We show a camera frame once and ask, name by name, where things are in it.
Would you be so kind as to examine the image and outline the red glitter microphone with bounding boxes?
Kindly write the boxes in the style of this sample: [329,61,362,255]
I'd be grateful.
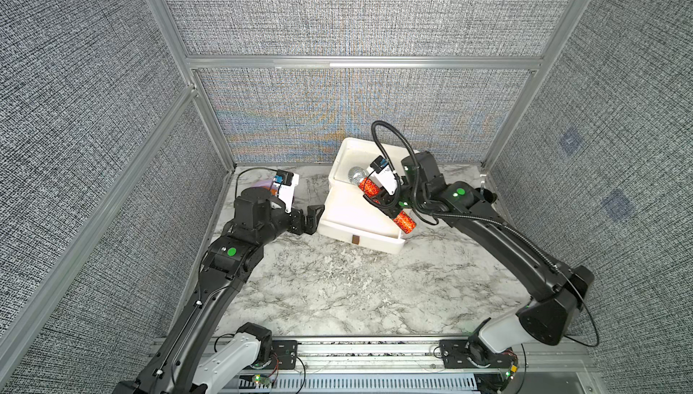
[348,167,416,235]

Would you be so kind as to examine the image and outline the white three-drawer storage unit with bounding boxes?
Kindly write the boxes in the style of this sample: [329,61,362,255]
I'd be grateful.
[328,137,409,189]

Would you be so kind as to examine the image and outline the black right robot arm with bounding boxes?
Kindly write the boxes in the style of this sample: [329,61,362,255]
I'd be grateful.
[365,152,595,368]

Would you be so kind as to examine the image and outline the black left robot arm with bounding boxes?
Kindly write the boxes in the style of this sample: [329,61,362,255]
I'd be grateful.
[114,188,325,393]

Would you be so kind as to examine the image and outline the purple plate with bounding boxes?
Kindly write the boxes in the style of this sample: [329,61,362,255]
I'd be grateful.
[251,179,276,191]

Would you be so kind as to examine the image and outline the black mug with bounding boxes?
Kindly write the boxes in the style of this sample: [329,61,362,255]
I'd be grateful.
[478,188,498,204]

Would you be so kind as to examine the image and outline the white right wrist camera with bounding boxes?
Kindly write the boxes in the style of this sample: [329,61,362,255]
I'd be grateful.
[366,155,398,196]

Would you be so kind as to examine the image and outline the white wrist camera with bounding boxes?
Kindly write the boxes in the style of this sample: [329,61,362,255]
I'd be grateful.
[366,155,398,196]
[271,170,300,213]

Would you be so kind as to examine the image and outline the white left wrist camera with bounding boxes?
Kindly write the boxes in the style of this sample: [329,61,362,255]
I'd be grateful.
[271,170,300,213]

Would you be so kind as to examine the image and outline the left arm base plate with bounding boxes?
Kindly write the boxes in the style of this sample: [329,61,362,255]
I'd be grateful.
[245,340,299,372]

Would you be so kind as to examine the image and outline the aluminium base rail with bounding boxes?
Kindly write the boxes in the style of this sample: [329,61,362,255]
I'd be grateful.
[143,335,597,394]

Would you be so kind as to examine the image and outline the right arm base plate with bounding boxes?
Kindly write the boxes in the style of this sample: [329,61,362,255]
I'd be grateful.
[439,339,517,370]

